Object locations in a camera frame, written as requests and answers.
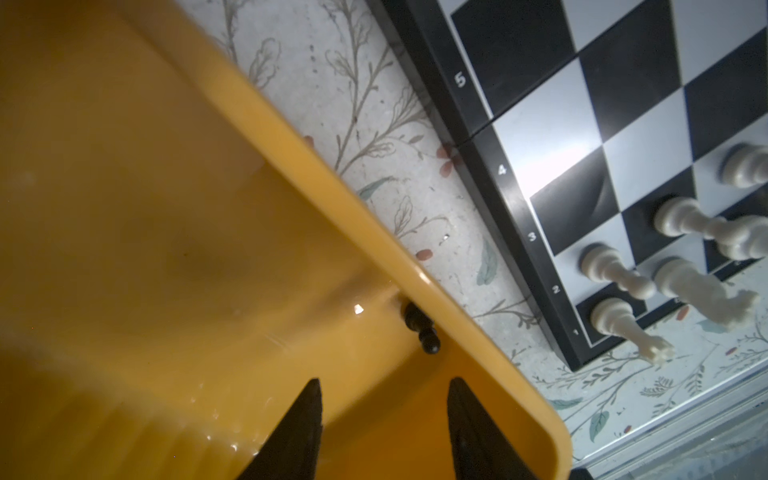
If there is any black white chess board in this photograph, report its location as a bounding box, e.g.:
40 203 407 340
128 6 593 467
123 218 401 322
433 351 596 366
369 1 767 371

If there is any yellow plastic tray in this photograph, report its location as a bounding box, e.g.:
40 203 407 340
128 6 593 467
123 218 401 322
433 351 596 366
1 1 572 479

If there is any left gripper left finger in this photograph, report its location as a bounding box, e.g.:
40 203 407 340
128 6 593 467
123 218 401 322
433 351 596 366
237 378 323 479

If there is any black chess pawn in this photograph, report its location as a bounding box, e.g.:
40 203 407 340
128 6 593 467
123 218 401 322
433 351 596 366
403 302 441 355

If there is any aluminium front rail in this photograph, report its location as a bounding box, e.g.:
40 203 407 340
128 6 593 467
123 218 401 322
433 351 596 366
570 363 767 479

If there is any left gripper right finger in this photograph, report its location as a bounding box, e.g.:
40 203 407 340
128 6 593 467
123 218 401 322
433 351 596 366
447 377 536 480

